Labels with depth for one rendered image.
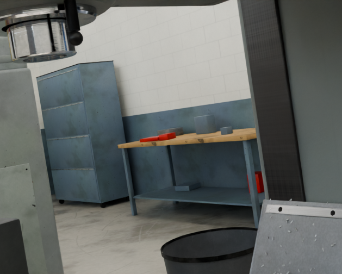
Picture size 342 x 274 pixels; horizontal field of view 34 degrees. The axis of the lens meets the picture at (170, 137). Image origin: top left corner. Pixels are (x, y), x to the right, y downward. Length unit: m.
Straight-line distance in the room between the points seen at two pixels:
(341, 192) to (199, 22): 5.99
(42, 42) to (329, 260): 0.44
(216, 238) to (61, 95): 5.77
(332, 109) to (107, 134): 7.15
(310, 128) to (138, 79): 7.01
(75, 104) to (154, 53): 1.37
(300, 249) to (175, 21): 6.33
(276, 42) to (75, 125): 7.26
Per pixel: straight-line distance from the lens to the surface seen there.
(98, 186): 7.70
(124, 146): 6.67
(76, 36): 0.38
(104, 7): 0.42
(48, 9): 0.39
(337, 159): 0.70
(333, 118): 0.69
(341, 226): 0.69
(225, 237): 2.69
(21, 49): 0.41
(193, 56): 6.75
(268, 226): 0.76
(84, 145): 7.82
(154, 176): 7.70
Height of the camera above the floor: 1.23
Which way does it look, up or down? 3 degrees down
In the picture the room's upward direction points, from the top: 9 degrees counter-clockwise
